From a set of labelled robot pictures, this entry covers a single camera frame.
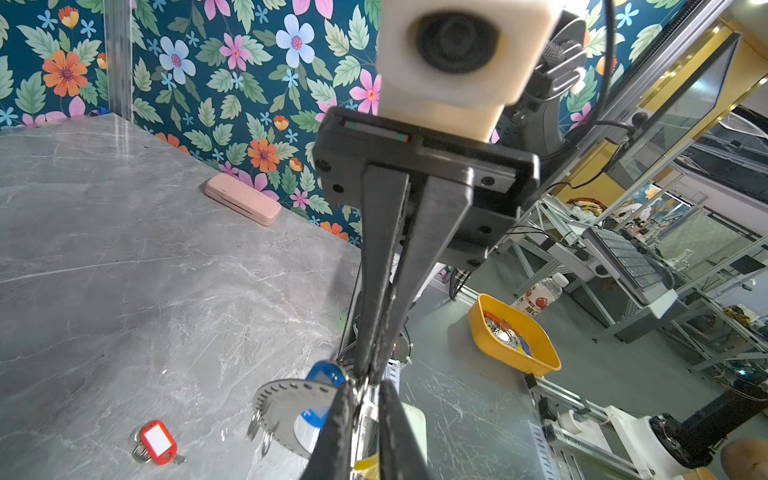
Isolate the plastic drink bottle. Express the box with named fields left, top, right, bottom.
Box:
left=511, top=273, right=569, bottom=317

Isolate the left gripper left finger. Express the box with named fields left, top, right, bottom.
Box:
left=300, top=382, right=356, bottom=480

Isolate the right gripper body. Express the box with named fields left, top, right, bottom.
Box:
left=312, top=107, right=540, bottom=270

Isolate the pink eraser case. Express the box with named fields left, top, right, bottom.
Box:
left=204, top=173, right=282, bottom=226

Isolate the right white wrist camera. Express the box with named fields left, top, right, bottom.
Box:
left=376, top=0, right=562, bottom=141

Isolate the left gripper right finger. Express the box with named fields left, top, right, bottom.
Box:
left=378, top=380, right=432, bottom=480

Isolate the red key tag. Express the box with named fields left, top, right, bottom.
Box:
left=131, top=420, right=185, bottom=466

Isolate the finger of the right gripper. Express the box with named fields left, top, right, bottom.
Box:
left=353, top=165, right=409, bottom=378
left=368, top=176, right=473, bottom=384

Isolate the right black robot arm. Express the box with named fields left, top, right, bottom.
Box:
left=313, top=1, right=586, bottom=384

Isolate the yellow plastic bin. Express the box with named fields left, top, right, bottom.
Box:
left=468, top=294, right=562, bottom=376

